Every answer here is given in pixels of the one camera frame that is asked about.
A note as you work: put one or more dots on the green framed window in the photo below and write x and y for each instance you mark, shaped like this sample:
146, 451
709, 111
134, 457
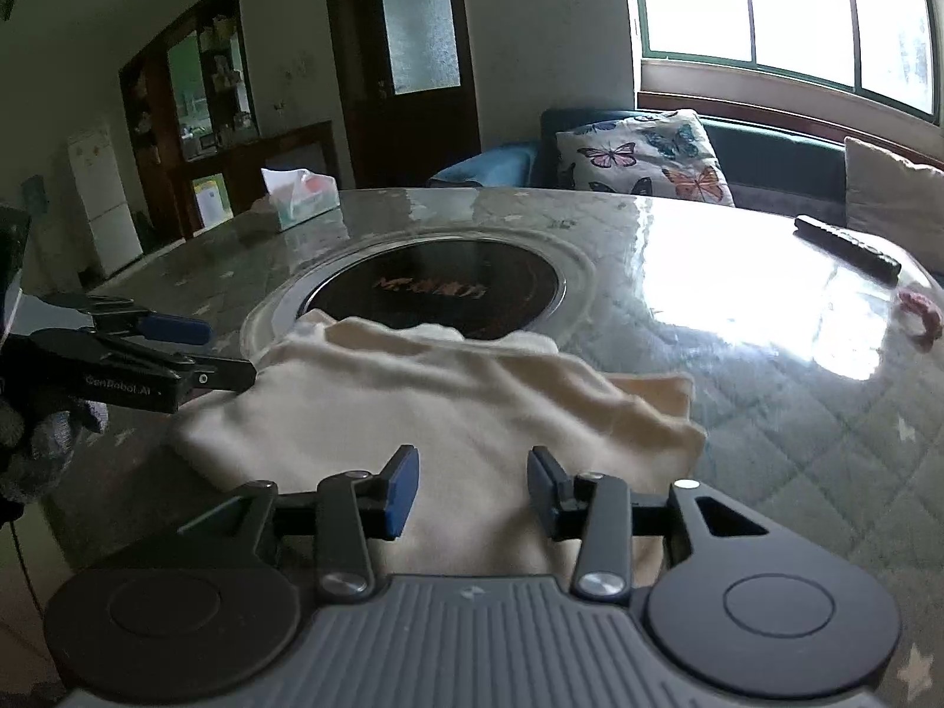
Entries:
885, 50

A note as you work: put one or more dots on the butterfly print pillow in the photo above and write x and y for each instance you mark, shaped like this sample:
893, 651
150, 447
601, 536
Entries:
665, 154

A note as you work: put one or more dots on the black remote control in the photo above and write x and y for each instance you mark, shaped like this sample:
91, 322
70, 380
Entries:
840, 244

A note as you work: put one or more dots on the white small refrigerator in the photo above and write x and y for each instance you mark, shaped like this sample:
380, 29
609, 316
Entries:
103, 199

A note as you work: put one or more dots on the dark wooden display cabinet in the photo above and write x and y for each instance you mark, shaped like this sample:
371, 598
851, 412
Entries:
192, 119

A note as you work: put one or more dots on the beige plain pillow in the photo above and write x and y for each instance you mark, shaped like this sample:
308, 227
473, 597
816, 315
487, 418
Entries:
891, 197

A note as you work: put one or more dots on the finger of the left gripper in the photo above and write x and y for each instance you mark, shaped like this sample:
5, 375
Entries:
147, 375
122, 317

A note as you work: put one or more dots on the blue teal sofa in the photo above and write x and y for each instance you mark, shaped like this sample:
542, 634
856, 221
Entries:
768, 170

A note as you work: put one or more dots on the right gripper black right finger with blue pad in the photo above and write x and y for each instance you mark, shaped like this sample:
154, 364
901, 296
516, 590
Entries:
593, 508

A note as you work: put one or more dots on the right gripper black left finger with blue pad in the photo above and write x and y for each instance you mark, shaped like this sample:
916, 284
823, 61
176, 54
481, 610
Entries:
354, 507

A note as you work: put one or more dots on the tissue box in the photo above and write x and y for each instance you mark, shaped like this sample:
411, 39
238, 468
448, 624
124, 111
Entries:
294, 196

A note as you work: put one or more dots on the beige garment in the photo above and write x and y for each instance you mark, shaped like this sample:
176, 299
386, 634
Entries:
338, 395

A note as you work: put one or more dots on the dark wooden door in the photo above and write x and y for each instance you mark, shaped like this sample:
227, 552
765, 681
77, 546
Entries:
404, 71

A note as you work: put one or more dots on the grey knit gloved hand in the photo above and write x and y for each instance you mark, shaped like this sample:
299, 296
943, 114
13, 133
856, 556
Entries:
36, 452

